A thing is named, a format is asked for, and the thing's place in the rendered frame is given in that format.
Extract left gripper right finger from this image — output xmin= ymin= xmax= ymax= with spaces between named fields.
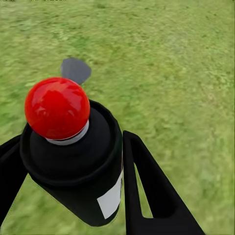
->
xmin=122 ymin=130 xmax=205 ymax=235

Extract pesticide atomizer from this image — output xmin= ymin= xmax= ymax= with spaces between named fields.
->
xmin=20 ymin=56 xmax=123 ymax=227

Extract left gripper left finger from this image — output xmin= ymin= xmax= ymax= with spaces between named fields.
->
xmin=0 ymin=135 xmax=28 ymax=227

